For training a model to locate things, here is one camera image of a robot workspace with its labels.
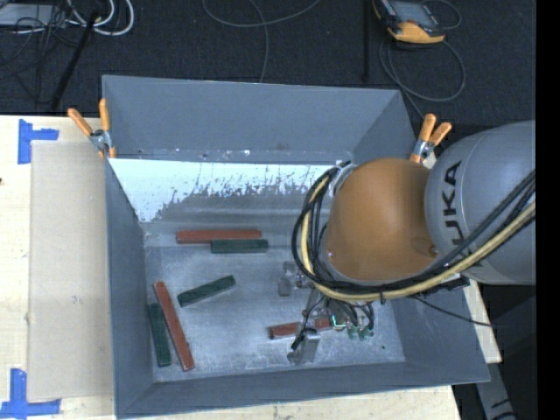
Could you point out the dark green flat block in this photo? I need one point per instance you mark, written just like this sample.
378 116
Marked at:
240 246
159 335
205 291

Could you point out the red-brown flat block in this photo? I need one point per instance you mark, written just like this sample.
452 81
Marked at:
174 327
219 235
283 330

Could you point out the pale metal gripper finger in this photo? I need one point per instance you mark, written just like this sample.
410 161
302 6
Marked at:
285 285
306 349

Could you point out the pale flat board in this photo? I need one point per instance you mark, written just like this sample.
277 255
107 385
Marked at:
70 269

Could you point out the grey metal bin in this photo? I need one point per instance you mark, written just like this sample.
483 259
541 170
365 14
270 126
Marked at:
245 116

